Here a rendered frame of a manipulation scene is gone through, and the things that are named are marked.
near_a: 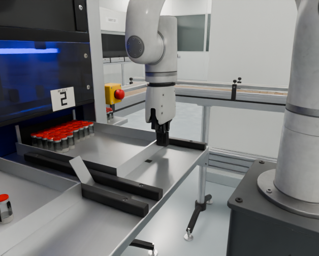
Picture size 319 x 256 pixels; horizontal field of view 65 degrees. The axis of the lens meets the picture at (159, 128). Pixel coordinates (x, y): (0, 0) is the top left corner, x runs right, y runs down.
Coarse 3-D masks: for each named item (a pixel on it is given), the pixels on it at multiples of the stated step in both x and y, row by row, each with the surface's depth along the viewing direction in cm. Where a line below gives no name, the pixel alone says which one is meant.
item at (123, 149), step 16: (96, 128) 89; (112, 128) 85; (128, 128) 82; (16, 144) 69; (80, 144) 77; (96, 144) 77; (112, 144) 77; (128, 144) 77; (144, 144) 77; (64, 160) 62; (96, 160) 66; (112, 160) 66; (128, 160) 58; (144, 160) 66
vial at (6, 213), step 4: (8, 200) 42; (0, 204) 41; (4, 204) 41; (8, 204) 42; (0, 208) 41; (4, 208) 41; (8, 208) 42; (0, 212) 41; (4, 212) 41; (8, 212) 42; (12, 212) 43; (4, 216) 42; (8, 216) 42; (12, 216) 43; (4, 220) 42; (8, 220) 42
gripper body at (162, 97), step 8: (152, 88) 63; (160, 88) 62; (168, 88) 64; (152, 96) 63; (160, 96) 62; (168, 96) 65; (152, 104) 63; (160, 104) 63; (168, 104) 66; (160, 112) 63; (168, 112) 66; (160, 120) 64; (168, 120) 68
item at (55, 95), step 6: (54, 90) 71; (60, 90) 73; (66, 90) 75; (72, 90) 77; (54, 96) 72; (60, 96) 73; (72, 96) 77; (54, 102) 72; (60, 102) 74; (66, 102) 76; (72, 102) 78; (54, 108) 72; (60, 108) 74
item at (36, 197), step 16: (0, 160) 60; (0, 176) 58; (16, 176) 58; (32, 176) 55; (48, 176) 52; (0, 192) 51; (16, 192) 51; (32, 192) 51; (48, 192) 51; (64, 192) 45; (80, 192) 49; (16, 208) 46; (32, 208) 46; (48, 208) 42; (64, 208) 46; (0, 224) 42; (16, 224) 38; (32, 224) 40; (0, 240) 36; (16, 240) 38
